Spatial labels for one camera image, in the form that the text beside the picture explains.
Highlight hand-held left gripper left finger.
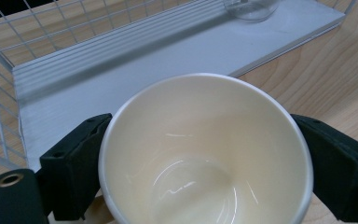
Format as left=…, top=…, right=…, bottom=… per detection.
left=38, top=113, right=113, bottom=222

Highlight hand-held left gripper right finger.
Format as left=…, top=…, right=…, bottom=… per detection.
left=290, top=113, right=358, bottom=224

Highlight cream ceramic mug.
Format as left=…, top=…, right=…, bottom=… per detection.
left=83, top=72, right=314, bottom=224

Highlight white wire shelf rack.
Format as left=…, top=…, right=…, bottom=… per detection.
left=0, top=0, right=358, bottom=173

